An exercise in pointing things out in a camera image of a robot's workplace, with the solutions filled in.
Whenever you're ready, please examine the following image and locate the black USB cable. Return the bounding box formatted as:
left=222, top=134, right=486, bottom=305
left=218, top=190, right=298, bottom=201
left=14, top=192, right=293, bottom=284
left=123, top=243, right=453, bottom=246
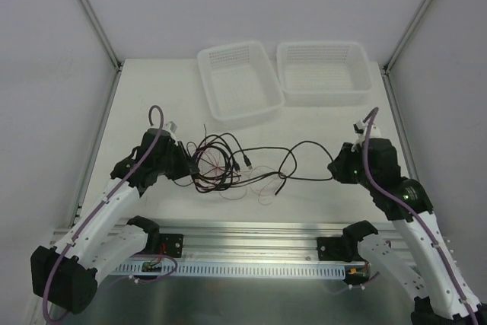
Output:
left=228, top=140, right=338, bottom=196

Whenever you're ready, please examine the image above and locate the thin red wire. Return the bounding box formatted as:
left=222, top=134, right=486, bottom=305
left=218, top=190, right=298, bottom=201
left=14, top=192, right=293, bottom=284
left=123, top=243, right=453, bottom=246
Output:
left=193, top=142, right=290, bottom=206

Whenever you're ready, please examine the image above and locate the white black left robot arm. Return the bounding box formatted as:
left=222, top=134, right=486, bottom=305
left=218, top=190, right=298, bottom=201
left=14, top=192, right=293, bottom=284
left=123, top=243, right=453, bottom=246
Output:
left=30, top=128, right=197, bottom=314

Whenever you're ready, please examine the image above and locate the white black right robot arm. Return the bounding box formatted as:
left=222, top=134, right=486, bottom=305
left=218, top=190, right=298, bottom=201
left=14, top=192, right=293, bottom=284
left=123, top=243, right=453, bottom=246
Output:
left=328, top=138, right=486, bottom=324

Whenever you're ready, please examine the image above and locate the white right plastic basket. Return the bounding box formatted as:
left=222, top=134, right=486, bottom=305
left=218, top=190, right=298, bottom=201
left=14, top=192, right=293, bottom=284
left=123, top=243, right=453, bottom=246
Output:
left=276, top=41, right=373, bottom=107

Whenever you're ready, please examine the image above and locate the white plastic basket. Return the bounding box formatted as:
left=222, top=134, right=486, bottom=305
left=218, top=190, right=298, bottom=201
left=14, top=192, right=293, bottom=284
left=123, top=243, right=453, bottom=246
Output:
left=276, top=41, right=373, bottom=107
left=197, top=41, right=285, bottom=129

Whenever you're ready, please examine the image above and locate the white left plastic basket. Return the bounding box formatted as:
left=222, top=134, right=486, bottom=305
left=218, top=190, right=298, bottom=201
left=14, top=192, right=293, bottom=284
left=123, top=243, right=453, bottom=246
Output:
left=197, top=41, right=285, bottom=129

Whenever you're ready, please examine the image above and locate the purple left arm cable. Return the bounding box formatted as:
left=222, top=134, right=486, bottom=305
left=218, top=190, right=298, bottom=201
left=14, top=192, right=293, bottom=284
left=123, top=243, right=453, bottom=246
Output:
left=41, top=104, right=178, bottom=322

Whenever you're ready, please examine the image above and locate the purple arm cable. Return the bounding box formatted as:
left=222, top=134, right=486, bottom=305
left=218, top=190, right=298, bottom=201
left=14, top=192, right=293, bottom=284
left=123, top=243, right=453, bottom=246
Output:
left=323, top=107, right=480, bottom=325
left=41, top=104, right=178, bottom=322

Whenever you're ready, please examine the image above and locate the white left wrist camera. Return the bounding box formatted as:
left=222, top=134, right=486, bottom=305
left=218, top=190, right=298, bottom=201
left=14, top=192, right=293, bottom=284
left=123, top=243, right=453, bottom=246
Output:
left=163, top=121, right=177, bottom=135

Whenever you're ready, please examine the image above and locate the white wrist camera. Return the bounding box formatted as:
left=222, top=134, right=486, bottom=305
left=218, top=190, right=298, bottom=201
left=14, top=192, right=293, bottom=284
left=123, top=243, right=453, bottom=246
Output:
left=163, top=121, right=177, bottom=135
left=353, top=119, right=381, bottom=139

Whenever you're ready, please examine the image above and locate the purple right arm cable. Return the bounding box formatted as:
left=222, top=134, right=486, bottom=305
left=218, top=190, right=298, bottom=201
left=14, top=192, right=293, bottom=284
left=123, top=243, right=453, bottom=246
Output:
left=323, top=107, right=480, bottom=325

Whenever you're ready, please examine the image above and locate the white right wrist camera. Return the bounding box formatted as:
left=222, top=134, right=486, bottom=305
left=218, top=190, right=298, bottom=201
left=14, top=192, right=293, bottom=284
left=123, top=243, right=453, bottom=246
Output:
left=353, top=119, right=381, bottom=139

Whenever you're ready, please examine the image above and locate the aluminium mounting rail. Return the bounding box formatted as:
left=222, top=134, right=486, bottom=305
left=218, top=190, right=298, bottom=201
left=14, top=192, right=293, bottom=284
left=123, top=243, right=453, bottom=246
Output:
left=158, top=219, right=349, bottom=264

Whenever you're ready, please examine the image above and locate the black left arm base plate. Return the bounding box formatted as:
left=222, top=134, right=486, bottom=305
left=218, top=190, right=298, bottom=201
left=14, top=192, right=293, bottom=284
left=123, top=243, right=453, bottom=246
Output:
left=144, top=233, right=184, bottom=258

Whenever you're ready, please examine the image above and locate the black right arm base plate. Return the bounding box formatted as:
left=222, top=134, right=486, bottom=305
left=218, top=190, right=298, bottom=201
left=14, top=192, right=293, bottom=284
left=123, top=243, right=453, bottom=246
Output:
left=317, top=237, right=364, bottom=263

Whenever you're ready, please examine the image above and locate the white slotted cable duct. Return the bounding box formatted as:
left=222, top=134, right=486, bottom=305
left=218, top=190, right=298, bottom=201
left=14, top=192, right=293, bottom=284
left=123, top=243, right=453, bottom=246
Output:
left=112, top=260, right=346, bottom=280

